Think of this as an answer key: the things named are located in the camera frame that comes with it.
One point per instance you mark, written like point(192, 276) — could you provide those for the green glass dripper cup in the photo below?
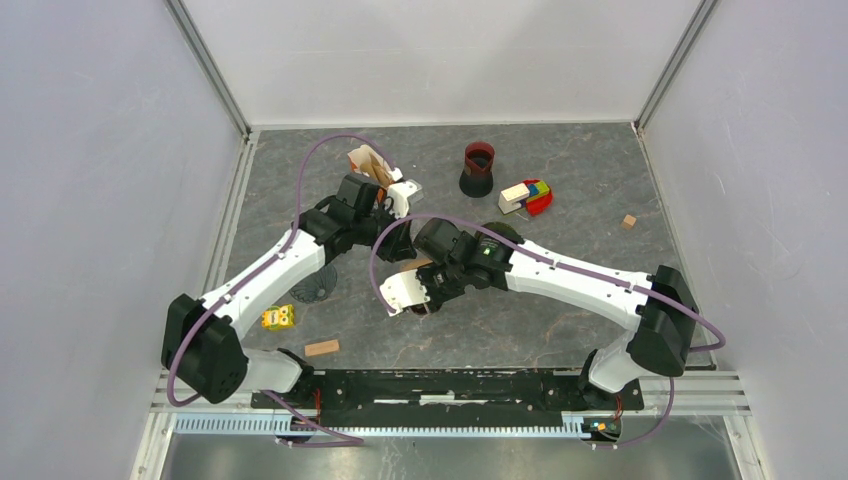
point(504, 230)

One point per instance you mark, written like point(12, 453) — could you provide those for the small wooden cube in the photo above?
point(628, 222)

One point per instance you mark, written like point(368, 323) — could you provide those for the grey ribbed dripper cone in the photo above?
point(316, 287)

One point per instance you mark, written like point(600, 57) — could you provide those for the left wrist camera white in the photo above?
point(403, 195)

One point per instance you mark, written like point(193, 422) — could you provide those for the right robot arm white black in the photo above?
point(653, 309)

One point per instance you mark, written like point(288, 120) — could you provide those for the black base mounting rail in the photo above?
point(422, 398)

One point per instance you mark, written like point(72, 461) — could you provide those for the colourful toy block stack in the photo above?
point(532, 195)

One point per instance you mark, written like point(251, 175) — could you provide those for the yellow green toy figure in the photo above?
point(278, 317)

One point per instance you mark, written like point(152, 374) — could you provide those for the flat wooden block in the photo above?
point(322, 348)

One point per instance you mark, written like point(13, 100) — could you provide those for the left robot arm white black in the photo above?
point(202, 345)

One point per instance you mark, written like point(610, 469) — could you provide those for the orange coffee filter box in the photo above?
point(366, 161)

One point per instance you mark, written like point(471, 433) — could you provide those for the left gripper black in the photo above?
point(399, 247)

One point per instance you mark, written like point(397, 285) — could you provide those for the dark red black carafe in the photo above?
point(476, 179)

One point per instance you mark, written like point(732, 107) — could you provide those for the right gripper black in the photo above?
point(436, 300)

